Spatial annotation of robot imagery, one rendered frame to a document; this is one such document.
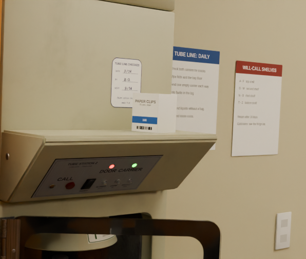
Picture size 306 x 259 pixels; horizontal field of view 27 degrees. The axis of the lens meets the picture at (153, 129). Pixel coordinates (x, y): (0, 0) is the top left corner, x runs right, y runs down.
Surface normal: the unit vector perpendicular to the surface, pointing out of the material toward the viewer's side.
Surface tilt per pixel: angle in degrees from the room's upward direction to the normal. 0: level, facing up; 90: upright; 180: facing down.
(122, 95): 90
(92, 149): 135
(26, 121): 90
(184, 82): 90
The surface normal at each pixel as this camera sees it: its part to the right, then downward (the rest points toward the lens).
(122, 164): 0.43, 0.76
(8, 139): -0.76, 0.00
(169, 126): 0.81, 0.07
